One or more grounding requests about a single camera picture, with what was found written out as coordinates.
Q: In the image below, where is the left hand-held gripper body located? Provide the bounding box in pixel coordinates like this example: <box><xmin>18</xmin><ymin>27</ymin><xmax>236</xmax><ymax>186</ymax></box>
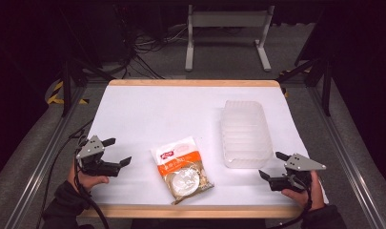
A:
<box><xmin>75</xmin><ymin>135</ymin><xmax>122</xmax><ymax>177</ymax></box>

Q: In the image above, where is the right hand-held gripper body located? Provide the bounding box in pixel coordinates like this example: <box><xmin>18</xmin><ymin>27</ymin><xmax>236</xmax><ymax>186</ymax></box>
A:
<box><xmin>267</xmin><ymin>153</ymin><xmax>327</xmax><ymax>194</ymax></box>

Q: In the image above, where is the clear plastic container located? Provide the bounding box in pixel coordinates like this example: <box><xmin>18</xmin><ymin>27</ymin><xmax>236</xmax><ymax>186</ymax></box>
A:
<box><xmin>220</xmin><ymin>99</ymin><xmax>274</xmax><ymax>170</ymax></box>

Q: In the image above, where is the orange and white snack packet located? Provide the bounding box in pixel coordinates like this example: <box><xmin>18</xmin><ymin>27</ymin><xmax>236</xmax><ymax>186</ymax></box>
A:
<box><xmin>150</xmin><ymin>135</ymin><xmax>215</xmax><ymax>205</ymax></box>

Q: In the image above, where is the person's left hand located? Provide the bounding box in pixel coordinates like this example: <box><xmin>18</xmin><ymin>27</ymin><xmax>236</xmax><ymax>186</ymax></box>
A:
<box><xmin>67</xmin><ymin>160</ymin><xmax>111</xmax><ymax>193</ymax></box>

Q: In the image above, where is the person's right hand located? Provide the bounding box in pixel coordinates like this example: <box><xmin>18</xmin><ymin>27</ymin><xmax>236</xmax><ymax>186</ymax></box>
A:
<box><xmin>280</xmin><ymin>170</ymin><xmax>326</xmax><ymax>213</ymax></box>

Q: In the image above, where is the black metal stand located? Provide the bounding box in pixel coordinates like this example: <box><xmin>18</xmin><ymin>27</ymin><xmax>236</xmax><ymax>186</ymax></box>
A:
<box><xmin>275</xmin><ymin>58</ymin><xmax>333</xmax><ymax>117</ymax></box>
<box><xmin>58</xmin><ymin>58</ymin><xmax>115</xmax><ymax>117</ymax></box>

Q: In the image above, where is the yellow and black hazard tape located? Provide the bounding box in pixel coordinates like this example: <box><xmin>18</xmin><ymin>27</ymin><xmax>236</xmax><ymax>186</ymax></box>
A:
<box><xmin>47</xmin><ymin>80</ymin><xmax>90</xmax><ymax>106</ymax></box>

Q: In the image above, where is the white metal stand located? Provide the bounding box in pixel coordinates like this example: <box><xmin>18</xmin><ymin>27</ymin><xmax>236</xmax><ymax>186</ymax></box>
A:
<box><xmin>184</xmin><ymin>4</ymin><xmax>275</xmax><ymax>73</ymax></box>

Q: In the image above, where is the thin black cable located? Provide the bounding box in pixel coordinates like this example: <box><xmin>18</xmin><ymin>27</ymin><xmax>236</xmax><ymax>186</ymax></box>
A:
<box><xmin>34</xmin><ymin>118</ymin><xmax>94</xmax><ymax>229</ymax></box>

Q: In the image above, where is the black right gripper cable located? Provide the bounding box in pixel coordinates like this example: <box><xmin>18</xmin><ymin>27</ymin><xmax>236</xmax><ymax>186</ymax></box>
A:
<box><xmin>268</xmin><ymin>177</ymin><xmax>313</xmax><ymax>229</ymax></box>

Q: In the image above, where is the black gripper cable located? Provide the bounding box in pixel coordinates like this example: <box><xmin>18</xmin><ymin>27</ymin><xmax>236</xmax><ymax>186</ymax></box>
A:
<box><xmin>73</xmin><ymin>156</ymin><xmax>111</xmax><ymax>229</ymax></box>
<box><xmin>268</xmin><ymin>177</ymin><xmax>313</xmax><ymax>229</ymax></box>

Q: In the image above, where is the aluminium rail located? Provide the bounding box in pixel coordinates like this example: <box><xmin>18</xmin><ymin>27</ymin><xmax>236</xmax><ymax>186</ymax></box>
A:
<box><xmin>4</xmin><ymin>85</ymin><xmax>87</xmax><ymax>229</ymax></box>
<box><xmin>308</xmin><ymin>87</ymin><xmax>386</xmax><ymax>229</ymax></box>

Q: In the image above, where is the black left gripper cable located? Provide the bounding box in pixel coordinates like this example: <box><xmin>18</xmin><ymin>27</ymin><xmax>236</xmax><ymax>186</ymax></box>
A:
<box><xmin>73</xmin><ymin>156</ymin><xmax>111</xmax><ymax>229</ymax></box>

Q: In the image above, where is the tangle of floor cables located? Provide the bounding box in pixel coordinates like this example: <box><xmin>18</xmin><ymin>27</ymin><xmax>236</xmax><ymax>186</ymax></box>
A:
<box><xmin>117</xmin><ymin>6</ymin><xmax>189</xmax><ymax>80</ymax></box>

